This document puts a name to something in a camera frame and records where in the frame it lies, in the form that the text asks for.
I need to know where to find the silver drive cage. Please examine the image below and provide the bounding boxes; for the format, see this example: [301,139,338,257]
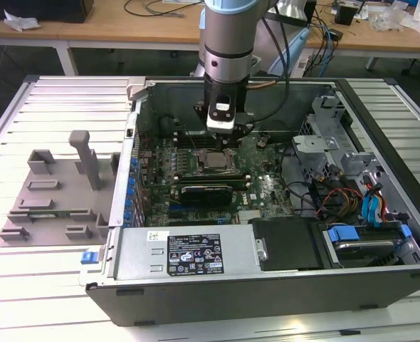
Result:
[290,135,341,186]

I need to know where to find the crumpled white paper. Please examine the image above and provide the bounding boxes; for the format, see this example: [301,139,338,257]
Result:
[3,9,42,32]

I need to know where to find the silver power supply unit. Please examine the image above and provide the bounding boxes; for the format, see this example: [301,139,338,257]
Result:
[113,224,263,281]

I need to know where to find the grey case handle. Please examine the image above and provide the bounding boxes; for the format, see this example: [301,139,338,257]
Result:
[126,76,149,103]

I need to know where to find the hard disk in blue carrier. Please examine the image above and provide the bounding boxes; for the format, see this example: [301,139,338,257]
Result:
[322,223,412,269]

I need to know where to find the thin black wire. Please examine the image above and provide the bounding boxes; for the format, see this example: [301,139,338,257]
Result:
[279,142,320,217]

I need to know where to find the grey parts rack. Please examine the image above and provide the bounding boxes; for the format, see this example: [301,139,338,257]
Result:
[0,130,122,249]

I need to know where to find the green motherboard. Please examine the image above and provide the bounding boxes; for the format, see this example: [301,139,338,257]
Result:
[131,133,296,227]

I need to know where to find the silver metal bracket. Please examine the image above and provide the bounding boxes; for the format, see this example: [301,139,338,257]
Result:
[304,93,352,138]

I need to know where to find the black graphics card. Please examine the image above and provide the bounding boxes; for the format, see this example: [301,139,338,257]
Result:
[179,183,234,208]

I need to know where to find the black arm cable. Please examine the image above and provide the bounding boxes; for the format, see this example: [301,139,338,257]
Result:
[247,14,293,124]

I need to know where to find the CPU socket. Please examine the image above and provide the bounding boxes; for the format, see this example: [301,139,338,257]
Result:
[194,147,238,175]

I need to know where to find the green RAM stick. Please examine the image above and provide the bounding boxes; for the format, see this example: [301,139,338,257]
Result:
[26,210,72,219]

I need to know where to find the clear plastic bags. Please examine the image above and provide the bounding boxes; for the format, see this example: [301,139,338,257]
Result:
[372,5,416,31]

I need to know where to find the black RAM slot bank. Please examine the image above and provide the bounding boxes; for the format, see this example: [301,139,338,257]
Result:
[174,130,241,149]
[173,172,251,190]

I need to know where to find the blue hanging cable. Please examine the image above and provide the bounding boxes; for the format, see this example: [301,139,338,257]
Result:
[316,16,335,78]

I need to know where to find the long wooden desk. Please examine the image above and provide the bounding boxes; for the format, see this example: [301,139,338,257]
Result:
[0,0,420,78]

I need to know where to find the black round motherboard part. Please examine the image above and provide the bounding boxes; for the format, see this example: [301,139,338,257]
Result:
[159,115,177,138]

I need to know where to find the blue data wire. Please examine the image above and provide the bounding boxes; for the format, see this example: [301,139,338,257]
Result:
[360,192,382,228]

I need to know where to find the large black box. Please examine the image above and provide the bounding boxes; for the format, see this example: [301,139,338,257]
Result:
[0,0,94,24]

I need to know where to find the orange wire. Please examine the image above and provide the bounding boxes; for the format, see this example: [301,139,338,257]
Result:
[375,181,389,222]

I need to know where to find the silver chipset heatsink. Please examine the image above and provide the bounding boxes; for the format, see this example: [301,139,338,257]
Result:
[238,209,264,224]

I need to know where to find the red yellow black wire bundle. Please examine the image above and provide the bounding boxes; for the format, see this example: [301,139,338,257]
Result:
[311,177,366,219]

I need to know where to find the silver CPU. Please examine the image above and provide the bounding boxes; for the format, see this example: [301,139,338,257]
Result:
[202,151,232,171]

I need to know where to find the black plastic shroud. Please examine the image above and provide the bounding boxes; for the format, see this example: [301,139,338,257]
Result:
[248,217,325,272]

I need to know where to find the black PC case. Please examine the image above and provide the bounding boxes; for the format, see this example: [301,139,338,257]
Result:
[78,76,420,327]

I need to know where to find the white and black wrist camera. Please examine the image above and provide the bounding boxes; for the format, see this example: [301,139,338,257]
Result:
[206,94,238,135]

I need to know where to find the small black cube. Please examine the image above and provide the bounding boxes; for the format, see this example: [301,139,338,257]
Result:
[334,3,357,26]

